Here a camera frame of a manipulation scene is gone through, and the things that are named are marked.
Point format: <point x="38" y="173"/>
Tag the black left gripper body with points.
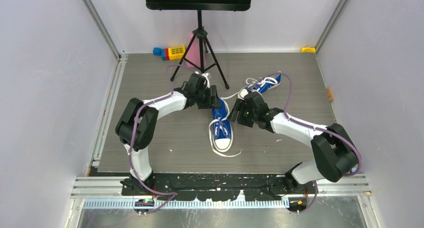
<point x="204" y="98"/>

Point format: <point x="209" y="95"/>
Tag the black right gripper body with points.
<point x="246" y="117"/>

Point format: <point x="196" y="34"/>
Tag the white shoelace of sneaker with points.
<point x="264" y="84"/>
<point x="218" y="144"/>

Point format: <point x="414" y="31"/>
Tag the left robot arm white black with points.
<point x="137" y="124"/>

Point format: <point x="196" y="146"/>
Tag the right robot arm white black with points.
<point x="334" y="155"/>

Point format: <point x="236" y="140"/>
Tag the pink block behind tripod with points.
<point x="193" y="53"/>

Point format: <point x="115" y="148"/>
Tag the colourful toy block phone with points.
<point x="171" y="53"/>

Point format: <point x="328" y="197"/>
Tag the yellow corner piece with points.
<point x="308" y="50"/>

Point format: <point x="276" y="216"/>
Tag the black tripod music stand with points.
<point x="207" y="55"/>

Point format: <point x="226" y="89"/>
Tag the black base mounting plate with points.
<point x="216" y="187"/>

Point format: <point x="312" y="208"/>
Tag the small wooden block on wall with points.
<point x="329" y="93"/>

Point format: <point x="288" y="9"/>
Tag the aluminium frame rail front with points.
<point x="105" y="193"/>

